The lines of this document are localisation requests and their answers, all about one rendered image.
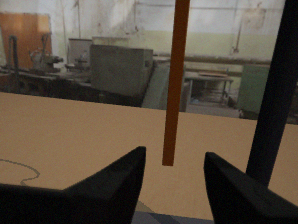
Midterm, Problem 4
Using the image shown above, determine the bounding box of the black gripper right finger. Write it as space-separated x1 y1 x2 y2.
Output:
204 152 298 224

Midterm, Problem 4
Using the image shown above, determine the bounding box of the orange handle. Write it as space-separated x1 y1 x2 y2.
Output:
162 0 190 166

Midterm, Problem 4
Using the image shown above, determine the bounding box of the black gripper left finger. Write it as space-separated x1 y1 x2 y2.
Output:
0 146 146 224

